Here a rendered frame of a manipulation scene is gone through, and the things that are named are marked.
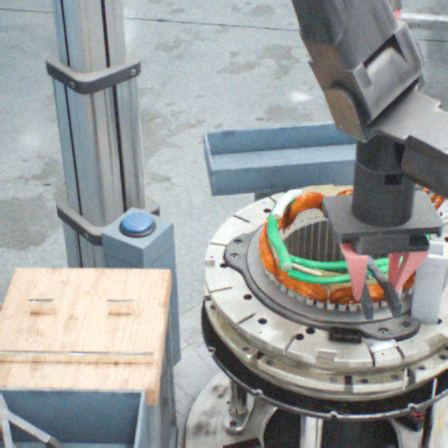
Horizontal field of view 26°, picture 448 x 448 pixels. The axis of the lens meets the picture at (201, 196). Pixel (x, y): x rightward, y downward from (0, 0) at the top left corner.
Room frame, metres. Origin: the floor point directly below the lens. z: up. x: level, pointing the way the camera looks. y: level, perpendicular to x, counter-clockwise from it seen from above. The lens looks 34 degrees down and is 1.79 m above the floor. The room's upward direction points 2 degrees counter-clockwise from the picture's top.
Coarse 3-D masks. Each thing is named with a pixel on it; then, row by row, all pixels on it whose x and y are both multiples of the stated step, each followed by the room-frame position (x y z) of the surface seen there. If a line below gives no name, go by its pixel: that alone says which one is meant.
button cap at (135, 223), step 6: (126, 216) 1.05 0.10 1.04; (132, 216) 1.05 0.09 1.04; (138, 216) 1.05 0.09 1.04; (144, 216) 1.05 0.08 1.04; (150, 216) 1.05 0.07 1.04; (126, 222) 1.03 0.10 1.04; (132, 222) 1.03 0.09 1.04; (138, 222) 1.03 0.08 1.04; (144, 222) 1.03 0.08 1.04; (150, 222) 1.03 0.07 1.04; (126, 228) 1.02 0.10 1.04; (132, 228) 1.02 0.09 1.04; (138, 228) 1.02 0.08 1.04; (144, 228) 1.02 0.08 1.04; (150, 228) 1.03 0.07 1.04
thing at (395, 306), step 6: (384, 282) 0.73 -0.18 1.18; (390, 282) 0.73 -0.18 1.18; (384, 288) 0.73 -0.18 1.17; (390, 288) 0.72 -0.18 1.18; (384, 294) 0.72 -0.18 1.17; (390, 294) 0.71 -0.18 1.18; (396, 294) 0.71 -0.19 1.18; (390, 300) 0.71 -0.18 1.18; (396, 300) 0.70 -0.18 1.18; (390, 306) 0.70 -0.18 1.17; (396, 306) 0.69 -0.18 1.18; (396, 312) 0.69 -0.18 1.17
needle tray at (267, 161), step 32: (256, 128) 1.23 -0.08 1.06; (288, 128) 1.24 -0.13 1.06; (320, 128) 1.24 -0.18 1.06; (224, 160) 1.21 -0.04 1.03; (256, 160) 1.21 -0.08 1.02; (288, 160) 1.20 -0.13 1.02; (320, 160) 1.20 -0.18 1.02; (352, 160) 1.14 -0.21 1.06; (224, 192) 1.12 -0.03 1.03; (256, 192) 1.13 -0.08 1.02
